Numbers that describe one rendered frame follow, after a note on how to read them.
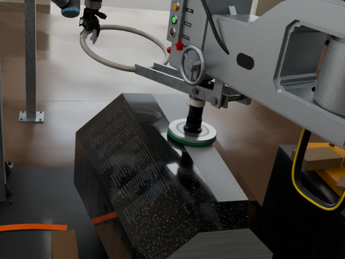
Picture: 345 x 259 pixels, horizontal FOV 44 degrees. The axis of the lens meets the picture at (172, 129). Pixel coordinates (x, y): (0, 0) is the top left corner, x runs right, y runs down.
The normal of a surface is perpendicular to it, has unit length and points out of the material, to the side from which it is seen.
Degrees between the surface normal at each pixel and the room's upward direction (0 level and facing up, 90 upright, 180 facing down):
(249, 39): 90
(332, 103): 90
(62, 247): 0
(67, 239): 0
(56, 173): 0
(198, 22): 90
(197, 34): 90
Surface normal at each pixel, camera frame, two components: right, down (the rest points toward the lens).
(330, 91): -0.82, 0.15
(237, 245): 0.28, 0.45
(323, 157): 0.13, -0.89
